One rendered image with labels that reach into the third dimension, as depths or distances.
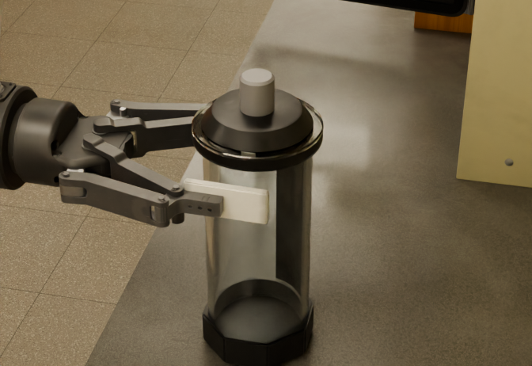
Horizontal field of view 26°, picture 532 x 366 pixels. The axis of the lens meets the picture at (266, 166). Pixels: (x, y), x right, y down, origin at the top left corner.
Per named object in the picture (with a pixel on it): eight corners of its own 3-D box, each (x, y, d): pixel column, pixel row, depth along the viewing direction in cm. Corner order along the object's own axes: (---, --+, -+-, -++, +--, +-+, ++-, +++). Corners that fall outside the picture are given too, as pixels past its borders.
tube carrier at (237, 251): (326, 294, 110) (333, 97, 98) (304, 371, 101) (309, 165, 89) (216, 279, 112) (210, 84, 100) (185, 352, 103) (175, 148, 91)
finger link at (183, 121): (97, 165, 101) (95, 157, 102) (222, 150, 103) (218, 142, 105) (94, 127, 99) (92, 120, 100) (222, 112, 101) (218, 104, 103)
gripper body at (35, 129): (1, 126, 95) (108, 141, 94) (41, 78, 102) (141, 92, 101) (11, 200, 99) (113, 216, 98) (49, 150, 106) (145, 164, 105)
